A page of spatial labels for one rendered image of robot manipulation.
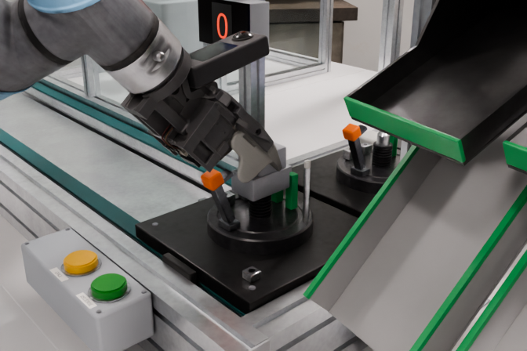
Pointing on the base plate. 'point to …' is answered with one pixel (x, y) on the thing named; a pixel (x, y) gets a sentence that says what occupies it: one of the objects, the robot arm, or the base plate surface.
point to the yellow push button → (80, 262)
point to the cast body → (264, 179)
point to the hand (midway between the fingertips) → (263, 153)
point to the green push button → (108, 286)
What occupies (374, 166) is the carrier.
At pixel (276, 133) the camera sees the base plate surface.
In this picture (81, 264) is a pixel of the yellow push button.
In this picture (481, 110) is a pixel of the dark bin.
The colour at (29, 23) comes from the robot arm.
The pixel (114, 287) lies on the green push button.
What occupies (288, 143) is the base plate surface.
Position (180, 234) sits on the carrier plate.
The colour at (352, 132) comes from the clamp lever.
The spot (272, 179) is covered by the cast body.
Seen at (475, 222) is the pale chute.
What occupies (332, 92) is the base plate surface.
